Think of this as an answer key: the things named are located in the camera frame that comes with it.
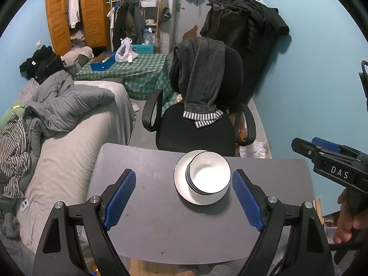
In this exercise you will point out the hanging black coats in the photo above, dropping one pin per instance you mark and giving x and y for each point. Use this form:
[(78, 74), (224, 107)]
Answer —
[(244, 43)]

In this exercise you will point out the beige clothes pile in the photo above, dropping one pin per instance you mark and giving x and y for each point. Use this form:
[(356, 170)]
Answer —
[(76, 56)]

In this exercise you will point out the green plush item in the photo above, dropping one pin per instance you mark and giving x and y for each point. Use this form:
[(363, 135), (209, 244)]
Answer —
[(11, 112)]

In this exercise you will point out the grey garment striped cuffs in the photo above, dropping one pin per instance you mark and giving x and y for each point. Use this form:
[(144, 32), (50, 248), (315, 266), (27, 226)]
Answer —
[(201, 74)]

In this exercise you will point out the black office chair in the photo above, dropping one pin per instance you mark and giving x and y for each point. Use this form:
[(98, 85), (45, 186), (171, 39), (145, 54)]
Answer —
[(195, 138)]

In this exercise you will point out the green checkered tablecloth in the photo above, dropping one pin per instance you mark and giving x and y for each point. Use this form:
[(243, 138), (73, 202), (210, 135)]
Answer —
[(138, 74)]

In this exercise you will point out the white bag on floor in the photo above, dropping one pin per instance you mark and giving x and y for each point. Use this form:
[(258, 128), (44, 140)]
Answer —
[(254, 149)]

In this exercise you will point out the black cap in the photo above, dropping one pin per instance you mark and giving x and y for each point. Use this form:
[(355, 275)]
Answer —
[(166, 14)]

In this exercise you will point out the white wall outlet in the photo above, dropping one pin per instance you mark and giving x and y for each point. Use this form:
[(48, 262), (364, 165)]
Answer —
[(38, 44)]

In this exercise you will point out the white plate black rim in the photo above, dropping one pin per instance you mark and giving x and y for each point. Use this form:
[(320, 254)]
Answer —
[(179, 175)]

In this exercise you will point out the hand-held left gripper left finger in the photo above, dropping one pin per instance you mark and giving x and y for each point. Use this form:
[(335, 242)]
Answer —
[(120, 198)]

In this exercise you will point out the wooden board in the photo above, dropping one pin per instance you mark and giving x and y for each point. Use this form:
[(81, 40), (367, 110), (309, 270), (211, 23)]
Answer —
[(317, 210)]

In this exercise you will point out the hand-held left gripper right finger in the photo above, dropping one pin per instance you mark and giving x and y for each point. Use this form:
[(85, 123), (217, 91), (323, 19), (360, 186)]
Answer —
[(247, 201)]

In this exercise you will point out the cardboard box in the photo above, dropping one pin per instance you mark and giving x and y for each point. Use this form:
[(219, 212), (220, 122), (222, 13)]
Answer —
[(332, 220)]

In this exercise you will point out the white shelf unit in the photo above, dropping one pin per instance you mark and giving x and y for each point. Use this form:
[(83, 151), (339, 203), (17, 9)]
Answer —
[(151, 3)]

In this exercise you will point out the grey door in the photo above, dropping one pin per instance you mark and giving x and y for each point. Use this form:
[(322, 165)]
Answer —
[(201, 20)]

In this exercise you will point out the wooden louvred wardrobe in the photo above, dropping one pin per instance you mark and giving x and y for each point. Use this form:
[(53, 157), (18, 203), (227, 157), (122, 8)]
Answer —
[(92, 11)]

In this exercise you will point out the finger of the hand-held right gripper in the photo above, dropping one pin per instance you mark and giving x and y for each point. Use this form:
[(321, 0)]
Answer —
[(304, 149), (327, 143)]

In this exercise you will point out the bed with grey sheet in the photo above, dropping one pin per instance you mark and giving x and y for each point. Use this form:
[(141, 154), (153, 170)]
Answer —
[(66, 172)]

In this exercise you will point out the orange item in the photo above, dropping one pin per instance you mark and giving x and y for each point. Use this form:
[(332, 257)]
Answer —
[(243, 133)]

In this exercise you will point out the blue open box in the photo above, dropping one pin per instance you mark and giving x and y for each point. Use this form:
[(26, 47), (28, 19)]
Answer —
[(102, 64)]

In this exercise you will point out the striped cloth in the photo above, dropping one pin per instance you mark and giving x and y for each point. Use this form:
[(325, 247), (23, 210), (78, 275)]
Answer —
[(13, 155)]

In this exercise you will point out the grey duvet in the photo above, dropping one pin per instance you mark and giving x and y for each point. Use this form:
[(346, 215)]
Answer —
[(66, 103)]

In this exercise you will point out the clear water bottle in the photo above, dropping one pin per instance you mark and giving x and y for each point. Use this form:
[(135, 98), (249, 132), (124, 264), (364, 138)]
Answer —
[(148, 37)]

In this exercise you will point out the white plastic bag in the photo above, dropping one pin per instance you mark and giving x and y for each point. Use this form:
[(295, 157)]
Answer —
[(123, 53)]

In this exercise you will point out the black clothes pile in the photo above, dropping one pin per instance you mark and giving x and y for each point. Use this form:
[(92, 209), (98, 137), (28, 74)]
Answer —
[(43, 64)]

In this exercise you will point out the person's right hand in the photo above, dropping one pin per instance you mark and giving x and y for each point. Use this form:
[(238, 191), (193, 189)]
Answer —
[(342, 227)]

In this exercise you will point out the blue crate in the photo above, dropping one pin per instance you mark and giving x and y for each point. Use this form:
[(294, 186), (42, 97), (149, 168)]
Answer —
[(143, 49)]

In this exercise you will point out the hanging dark clothes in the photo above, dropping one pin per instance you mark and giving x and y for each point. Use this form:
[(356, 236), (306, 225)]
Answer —
[(128, 26)]

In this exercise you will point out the hanging white shirt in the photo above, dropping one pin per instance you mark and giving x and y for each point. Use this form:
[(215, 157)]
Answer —
[(74, 5)]

